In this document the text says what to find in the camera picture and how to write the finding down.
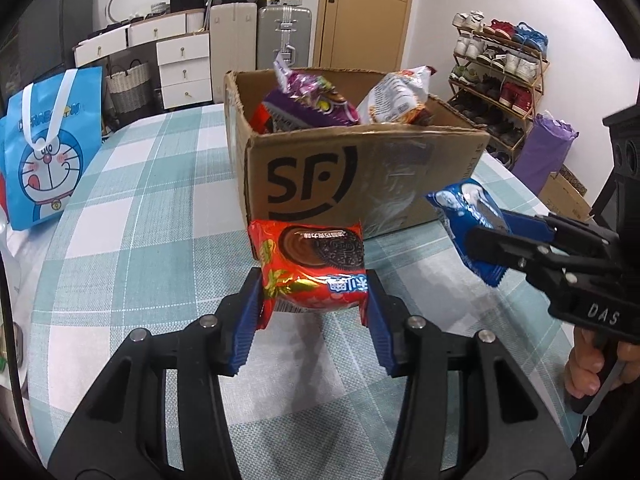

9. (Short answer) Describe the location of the red cookie packet brown cream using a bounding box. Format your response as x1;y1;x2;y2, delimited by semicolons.
247;218;371;328

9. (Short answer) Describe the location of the shoe rack with shoes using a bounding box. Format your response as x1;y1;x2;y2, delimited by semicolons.
450;10;550;161

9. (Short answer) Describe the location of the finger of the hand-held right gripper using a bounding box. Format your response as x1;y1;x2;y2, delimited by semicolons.
502;210;618;248
467;226;608;277

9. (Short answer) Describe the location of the wooden door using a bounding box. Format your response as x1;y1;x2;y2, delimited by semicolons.
311;0;418;68

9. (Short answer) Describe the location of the silver suitcase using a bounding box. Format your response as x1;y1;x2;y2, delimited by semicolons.
256;5;313;71

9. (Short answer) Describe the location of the white red noodle snack bag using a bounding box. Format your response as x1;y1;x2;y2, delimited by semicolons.
354;65;438;126

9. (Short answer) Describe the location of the small brown cardboard carton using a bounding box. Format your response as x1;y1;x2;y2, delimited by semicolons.
539;171;596;223

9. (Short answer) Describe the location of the blue cookie packet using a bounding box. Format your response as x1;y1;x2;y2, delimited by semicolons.
424;177;512;288

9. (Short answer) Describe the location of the cream suitcase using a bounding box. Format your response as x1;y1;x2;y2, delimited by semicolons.
209;2;258;106

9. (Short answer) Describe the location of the grey refrigerator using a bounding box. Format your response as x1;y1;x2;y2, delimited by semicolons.
15;0;101;78

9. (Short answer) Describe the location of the black cable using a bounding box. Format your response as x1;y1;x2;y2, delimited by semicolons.
0;250;26;411

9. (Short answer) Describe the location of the brown cardboard box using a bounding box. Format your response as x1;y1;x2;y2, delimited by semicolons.
223;66;492;261

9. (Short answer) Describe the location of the white drawer cabinet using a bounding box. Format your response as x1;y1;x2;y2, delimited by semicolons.
74;10;212;111

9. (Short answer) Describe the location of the woven basket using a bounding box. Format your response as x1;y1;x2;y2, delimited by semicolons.
107;59;152;115

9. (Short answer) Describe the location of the person's right hand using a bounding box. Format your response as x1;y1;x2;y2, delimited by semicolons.
565;326;628;400

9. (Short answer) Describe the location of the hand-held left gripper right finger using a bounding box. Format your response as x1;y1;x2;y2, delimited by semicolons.
366;275;576;480

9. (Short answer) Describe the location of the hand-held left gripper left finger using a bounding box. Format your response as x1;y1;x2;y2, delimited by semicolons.
47;266;264;480

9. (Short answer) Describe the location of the blue cartoon tote bag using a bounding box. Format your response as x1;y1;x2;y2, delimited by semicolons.
0;66;104;232

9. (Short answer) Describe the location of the wooden shoe rack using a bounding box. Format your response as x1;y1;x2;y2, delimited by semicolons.
447;30;551;171

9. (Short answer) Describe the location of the teal checked tablecloth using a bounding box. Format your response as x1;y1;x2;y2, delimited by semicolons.
27;105;608;480

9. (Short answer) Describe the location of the purple wrapped roll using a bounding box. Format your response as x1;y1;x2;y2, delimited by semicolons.
512;111;580;196

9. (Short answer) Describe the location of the purple flower print snack packet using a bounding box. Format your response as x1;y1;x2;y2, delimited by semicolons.
272;51;362;127

